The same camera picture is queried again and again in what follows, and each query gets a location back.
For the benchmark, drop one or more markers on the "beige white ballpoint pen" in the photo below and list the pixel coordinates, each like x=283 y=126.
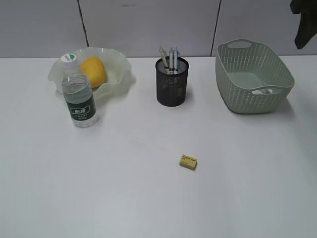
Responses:
x=164 y=59

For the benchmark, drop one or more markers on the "grey white ballpoint pen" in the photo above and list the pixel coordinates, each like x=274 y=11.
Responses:
x=171 y=60

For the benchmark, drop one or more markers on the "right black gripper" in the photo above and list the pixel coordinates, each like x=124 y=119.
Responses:
x=308 y=21

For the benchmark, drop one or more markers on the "white waste paper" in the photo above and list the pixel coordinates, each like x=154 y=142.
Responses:
x=262 y=91

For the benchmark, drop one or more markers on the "yellow mango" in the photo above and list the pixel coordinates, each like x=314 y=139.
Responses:
x=94 y=69

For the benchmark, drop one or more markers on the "black mesh pen holder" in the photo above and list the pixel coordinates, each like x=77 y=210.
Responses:
x=168 y=84

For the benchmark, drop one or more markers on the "blue white ballpoint pen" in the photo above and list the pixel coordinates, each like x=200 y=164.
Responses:
x=175 y=60

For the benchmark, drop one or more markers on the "green plastic woven basket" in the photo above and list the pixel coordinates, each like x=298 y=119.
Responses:
x=242 y=66

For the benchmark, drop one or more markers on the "clear water bottle green label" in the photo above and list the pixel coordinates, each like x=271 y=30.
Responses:
x=77 y=92

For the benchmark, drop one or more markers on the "translucent green wavy plate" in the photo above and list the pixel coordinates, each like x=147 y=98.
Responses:
x=116 y=65

